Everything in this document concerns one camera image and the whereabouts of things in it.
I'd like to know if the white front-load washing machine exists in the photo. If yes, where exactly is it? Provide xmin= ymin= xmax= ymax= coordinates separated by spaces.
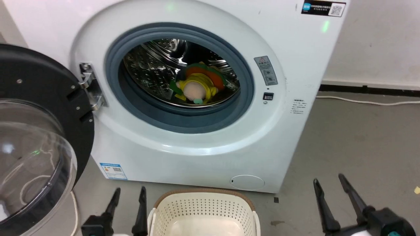
xmin=3 ymin=0 xmax=351 ymax=194

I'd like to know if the chrome door hinge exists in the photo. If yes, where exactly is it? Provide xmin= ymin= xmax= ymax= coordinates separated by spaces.
xmin=79 ymin=63 xmax=107 ymax=111

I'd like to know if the black round washer door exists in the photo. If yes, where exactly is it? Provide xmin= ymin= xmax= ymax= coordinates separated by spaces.
xmin=0 ymin=44 xmax=95 ymax=236

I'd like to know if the oval filter access cover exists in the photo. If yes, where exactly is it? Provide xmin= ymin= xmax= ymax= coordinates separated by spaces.
xmin=229 ymin=174 xmax=266 ymax=191

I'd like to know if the blue energy label sticker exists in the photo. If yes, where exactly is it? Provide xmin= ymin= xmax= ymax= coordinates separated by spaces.
xmin=99 ymin=162 xmax=128 ymax=181

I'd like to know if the stainless steel washer drum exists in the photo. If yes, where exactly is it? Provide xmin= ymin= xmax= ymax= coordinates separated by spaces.
xmin=123 ymin=38 xmax=240 ymax=107

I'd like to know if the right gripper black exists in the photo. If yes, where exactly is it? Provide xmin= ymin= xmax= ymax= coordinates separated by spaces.
xmin=313 ymin=173 xmax=417 ymax=236

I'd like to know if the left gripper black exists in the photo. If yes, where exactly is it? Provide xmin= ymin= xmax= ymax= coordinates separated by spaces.
xmin=81 ymin=186 xmax=148 ymax=236

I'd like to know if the grey rubber door gasket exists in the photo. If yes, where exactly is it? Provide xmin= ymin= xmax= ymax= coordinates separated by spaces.
xmin=104 ymin=22 xmax=255 ymax=134

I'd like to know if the grey warning label sticker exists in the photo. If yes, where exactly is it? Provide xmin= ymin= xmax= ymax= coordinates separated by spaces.
xmin=254 ymin=55 xmax=279 ymax=87

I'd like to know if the white perforated laundry basket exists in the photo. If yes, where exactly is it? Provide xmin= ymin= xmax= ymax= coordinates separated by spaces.
xmin=147 ymin=188 xmax=262 ymax=236

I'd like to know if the black wall baseboard strip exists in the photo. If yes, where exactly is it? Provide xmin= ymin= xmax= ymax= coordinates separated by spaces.
xmin=319 ymin=84 xmax=420 ymax=98

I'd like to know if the colourful plush doll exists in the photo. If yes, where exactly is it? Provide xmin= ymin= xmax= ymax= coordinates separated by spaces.
xmin=169 ymin=62 xmax=227 ymax=105

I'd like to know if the white floor cable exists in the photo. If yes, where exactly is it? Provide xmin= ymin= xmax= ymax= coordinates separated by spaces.
xmin=70 ymin=190 xmax=80 ymax=236
xmin=315 ymin=95 xmax=420 ymax=106

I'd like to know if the black QR code sticker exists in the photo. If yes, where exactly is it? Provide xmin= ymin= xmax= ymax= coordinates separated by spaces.
xmin=301 ymin=1 xmax=347 ymax=18

